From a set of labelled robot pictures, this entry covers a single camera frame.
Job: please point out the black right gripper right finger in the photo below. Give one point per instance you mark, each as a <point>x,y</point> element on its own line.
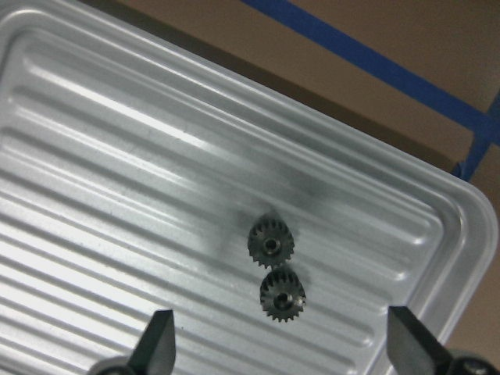
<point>411,347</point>

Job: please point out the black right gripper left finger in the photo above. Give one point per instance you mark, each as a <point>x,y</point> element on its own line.
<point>155,352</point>

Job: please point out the dark steel bearing gear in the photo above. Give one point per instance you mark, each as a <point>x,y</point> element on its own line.
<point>270,242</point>

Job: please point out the silver ribbed metal tray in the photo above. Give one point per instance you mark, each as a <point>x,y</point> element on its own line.
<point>131,174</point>

